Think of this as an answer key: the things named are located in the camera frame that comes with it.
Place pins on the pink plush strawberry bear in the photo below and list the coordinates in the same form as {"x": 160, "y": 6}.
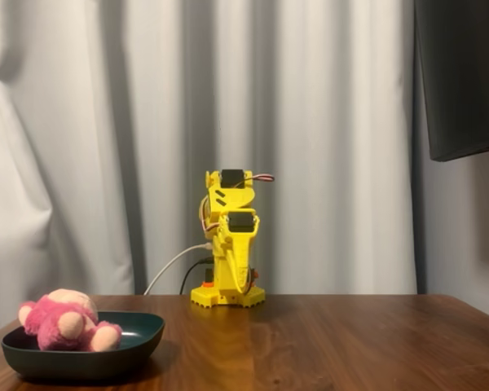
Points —
{"x": 65, "y": 326}

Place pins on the small orange clamp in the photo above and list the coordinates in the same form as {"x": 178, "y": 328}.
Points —
{"x": 208, "y": 285}
{"x": 255, "y": 277}

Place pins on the dark green plastic bin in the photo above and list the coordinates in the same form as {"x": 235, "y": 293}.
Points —
{"x": 85, "y": 364}

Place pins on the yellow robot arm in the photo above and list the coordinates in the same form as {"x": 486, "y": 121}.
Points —
{"x": 230, "y": 197}

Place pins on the yellow gripper body with servo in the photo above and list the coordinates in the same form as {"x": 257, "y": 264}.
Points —
{"x": 240, "y": 239}

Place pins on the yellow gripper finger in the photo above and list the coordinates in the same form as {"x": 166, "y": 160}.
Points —
{"x": 228, "y": 269}
{"x": 242, "y": 252}

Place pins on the white curtain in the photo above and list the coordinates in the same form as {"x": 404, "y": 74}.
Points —
{"x": 106, "y": 122}

